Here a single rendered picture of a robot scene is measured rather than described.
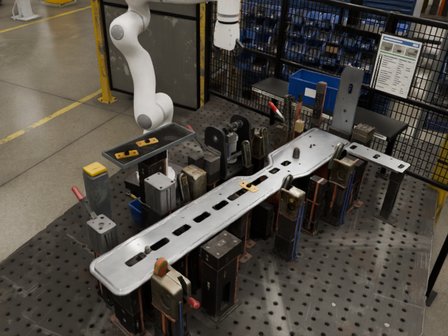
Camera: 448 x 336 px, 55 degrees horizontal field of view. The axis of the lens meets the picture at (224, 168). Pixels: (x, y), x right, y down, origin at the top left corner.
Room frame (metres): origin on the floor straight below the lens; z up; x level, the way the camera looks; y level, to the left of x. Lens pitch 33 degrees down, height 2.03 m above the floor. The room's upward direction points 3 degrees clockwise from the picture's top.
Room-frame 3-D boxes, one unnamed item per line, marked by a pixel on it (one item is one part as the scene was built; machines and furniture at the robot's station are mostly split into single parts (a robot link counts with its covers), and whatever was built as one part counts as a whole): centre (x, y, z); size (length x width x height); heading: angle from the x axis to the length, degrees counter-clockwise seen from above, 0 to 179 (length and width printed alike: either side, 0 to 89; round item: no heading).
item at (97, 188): (1.30, 0.47, 0.92); 0.08 x 0.08 x 0.44; 49
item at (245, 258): (1.39, -0.06, 0.84); 0.17 x 0.06 x 0.29; 49
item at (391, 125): (2.26, -0.54, 1.02); 0.90 x 0.22 x 0.03; 49
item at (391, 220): (1.67, -0.80, 0.84); 0.11 x 0.06 x 0.29; 49
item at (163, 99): (1.83, 0.33, 1.10); 0.19 x 0.12 x 0.24; 165
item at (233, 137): (1.66, -0.02, 0.94); 0.18 x 0.13 x 0.49; 139
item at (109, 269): (1.43, -0.10, 1.00); 1.38 x 0.22 x 0.02; 139
